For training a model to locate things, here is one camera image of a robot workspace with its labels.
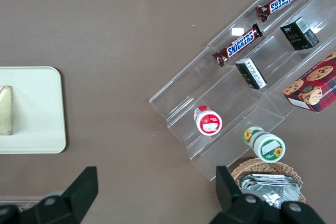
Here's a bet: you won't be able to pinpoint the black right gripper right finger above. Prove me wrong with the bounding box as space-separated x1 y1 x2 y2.
207 165 266 224

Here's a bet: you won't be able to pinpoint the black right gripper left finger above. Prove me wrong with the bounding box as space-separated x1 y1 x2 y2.
34 166 99 224

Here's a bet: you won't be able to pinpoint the triangle sandwich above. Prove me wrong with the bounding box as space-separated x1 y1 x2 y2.
0 85 13 136

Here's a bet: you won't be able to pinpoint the light tan wicker basket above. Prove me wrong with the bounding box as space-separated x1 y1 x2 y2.
230 156 307 208

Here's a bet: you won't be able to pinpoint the cream rectangular plastic tray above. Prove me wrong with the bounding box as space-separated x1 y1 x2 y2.
0 66 67 155

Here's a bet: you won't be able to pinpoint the silver foil packets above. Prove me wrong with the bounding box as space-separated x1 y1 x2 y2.
239 173 303 210

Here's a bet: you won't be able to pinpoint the green lidded yogurt cup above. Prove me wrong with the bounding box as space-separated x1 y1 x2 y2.
243 126 286 163

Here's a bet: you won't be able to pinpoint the red lidded yogurt cup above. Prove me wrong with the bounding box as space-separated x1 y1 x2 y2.
193 104 224 136

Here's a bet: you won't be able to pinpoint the clear acrylic stepped shelf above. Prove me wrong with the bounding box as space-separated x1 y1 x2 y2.
148 0 336 182

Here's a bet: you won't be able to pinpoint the small black carton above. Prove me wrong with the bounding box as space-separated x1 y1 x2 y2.
279 16 320 51
235 57 268 90

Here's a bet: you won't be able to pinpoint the red tartan cookie box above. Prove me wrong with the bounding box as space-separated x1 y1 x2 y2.
282 49 336 113

